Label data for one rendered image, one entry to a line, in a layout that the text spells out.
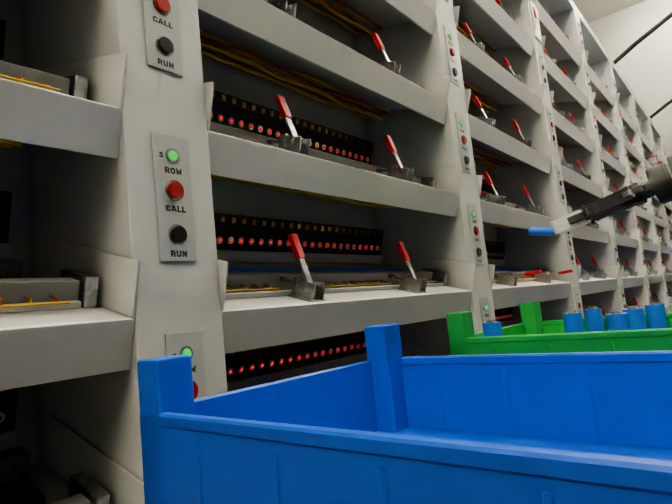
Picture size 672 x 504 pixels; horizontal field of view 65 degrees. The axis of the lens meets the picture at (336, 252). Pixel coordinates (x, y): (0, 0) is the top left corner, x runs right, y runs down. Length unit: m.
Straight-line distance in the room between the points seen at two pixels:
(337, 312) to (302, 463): 0.49
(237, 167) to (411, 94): 0.47
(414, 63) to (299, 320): 0.70
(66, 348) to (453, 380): 0.29
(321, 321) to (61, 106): 0.37
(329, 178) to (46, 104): 0.36
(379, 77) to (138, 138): 0.49
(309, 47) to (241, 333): 0.41
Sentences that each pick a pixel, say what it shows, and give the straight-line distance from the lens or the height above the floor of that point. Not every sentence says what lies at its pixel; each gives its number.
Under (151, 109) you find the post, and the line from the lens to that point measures 0.54.
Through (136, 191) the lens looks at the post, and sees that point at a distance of 0.51.
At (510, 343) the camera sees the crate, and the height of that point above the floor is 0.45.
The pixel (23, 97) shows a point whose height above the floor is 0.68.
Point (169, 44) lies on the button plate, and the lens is 0.58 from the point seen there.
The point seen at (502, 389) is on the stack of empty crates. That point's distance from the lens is 0.37.
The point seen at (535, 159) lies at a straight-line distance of 1.61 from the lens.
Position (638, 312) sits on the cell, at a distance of 0.58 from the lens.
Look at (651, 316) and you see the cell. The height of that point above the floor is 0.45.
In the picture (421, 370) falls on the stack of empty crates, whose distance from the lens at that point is 0.39.
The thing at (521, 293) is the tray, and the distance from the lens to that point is 1.30.
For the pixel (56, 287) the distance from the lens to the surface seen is 0.51.
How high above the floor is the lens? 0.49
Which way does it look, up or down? 6 degrees up
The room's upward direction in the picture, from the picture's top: 6 degrees counter-clockwise
